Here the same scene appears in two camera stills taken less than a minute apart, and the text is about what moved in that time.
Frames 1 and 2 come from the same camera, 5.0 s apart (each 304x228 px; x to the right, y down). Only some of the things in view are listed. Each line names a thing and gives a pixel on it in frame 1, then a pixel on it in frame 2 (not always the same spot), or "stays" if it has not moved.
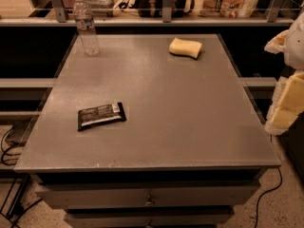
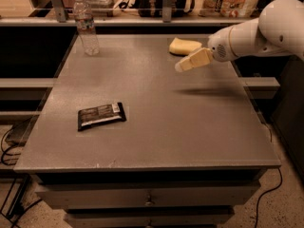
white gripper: (296, 47) to (218, 48)
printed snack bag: (229, 1) stays
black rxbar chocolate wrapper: (102, 115) stays
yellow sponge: (183, 47) stays
